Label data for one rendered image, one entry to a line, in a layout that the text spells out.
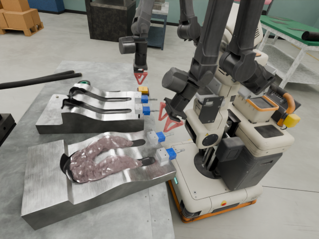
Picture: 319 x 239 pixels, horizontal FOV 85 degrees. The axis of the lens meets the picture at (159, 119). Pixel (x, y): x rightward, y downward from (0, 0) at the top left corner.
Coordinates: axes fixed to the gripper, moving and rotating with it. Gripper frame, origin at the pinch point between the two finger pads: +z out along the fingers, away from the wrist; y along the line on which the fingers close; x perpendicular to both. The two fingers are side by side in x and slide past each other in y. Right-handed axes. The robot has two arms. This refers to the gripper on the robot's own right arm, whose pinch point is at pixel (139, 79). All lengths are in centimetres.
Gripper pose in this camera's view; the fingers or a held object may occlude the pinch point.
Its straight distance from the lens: 94.8
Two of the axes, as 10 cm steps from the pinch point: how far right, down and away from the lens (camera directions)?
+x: 9.8, 0.0, 1.8
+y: 1.4, 6.4, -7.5
